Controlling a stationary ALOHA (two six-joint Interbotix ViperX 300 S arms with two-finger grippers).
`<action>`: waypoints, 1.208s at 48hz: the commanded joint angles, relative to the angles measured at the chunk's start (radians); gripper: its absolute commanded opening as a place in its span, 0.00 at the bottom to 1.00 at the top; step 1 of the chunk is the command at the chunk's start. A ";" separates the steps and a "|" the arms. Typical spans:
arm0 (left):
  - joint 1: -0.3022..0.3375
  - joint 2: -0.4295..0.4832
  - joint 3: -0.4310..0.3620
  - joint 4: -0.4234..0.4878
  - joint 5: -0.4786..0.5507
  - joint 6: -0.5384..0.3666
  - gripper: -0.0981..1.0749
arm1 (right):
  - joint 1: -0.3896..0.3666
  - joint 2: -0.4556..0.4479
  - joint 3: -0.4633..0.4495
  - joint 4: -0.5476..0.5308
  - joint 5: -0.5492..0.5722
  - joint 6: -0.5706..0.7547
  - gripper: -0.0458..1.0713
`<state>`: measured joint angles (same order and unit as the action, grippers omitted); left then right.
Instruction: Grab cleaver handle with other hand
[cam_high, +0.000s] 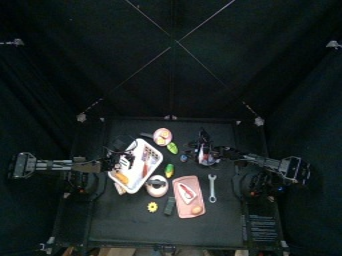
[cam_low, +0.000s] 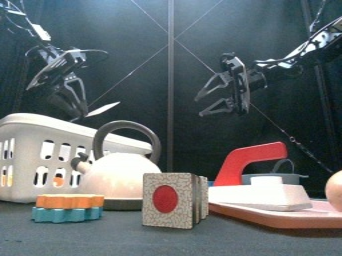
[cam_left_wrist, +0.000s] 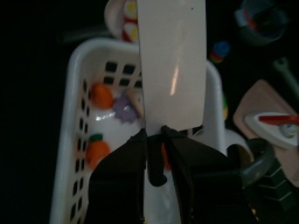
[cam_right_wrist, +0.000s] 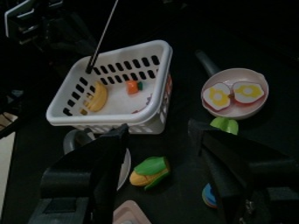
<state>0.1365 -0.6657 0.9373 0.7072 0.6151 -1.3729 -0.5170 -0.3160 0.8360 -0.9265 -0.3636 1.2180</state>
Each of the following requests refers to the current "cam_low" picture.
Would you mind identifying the toy cleaver silver blade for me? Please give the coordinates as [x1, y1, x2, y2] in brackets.
[84, 101, 121, 119]

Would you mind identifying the white plastic laundry basket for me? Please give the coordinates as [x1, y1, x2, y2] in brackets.
[0, 112, 153, 205]

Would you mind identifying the speckled box with red dot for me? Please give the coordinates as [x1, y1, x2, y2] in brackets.
[141, 171, 209, 231]

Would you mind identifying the orange wooden gear block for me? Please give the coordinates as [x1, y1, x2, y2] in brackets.
[34, 193, 105, 210]

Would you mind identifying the peach coloured round toy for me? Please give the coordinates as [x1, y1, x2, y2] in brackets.
[323, 169, 342, 213]

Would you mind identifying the pink tray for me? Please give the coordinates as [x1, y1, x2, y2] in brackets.
[207, 199, 342, 230]

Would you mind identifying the grey vertical frame pole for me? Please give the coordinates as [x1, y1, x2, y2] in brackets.
[165, 0, 176, 174]

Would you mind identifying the black cable loop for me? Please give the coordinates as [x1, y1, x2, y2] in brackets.
[65, 48, 111, 69]

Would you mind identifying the dark slanted frame pole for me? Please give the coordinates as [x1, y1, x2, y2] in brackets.
[299, 0, 342, 174]

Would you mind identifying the grey toy pot with handle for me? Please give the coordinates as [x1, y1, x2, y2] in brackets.
[240, 158, 310, 186]

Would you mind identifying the white toy kettle grey handle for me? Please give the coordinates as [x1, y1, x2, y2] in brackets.
[69, 119, 163, 211]

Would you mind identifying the white toy iron red handle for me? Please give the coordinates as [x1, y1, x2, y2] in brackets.
[207, 141, 314, 212]

